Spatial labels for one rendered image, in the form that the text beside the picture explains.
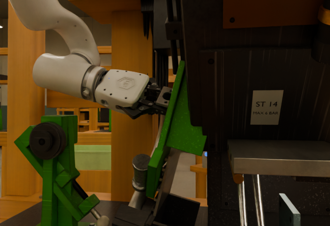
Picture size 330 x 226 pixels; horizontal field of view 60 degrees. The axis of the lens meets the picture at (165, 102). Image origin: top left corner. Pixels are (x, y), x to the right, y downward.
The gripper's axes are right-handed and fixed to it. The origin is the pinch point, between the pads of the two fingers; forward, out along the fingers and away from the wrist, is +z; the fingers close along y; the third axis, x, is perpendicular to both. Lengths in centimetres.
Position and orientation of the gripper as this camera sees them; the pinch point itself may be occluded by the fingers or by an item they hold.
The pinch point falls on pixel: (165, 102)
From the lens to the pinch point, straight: 64.1
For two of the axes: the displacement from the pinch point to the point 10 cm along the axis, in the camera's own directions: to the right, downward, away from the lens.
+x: -0.6, 7.0, 7.2
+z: 9.5, 2.6, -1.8
